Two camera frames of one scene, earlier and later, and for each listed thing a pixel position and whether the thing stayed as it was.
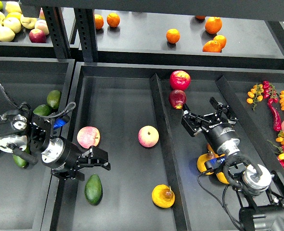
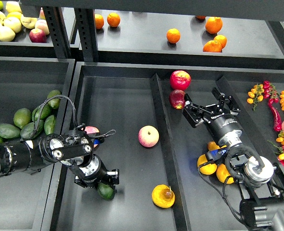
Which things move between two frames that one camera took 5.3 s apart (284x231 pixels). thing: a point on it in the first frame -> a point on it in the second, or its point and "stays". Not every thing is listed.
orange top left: [113, 19] stays
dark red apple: [177, 98] stays
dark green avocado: [93, 189] -> [105, 191]
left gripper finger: [95, 156] -> [114, 174]
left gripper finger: [68, 174] -> [81, 182]
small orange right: [221, 39] stays
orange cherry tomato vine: [255, 95] stays
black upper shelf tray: [221, 39] stays
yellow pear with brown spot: [162, 196] stays
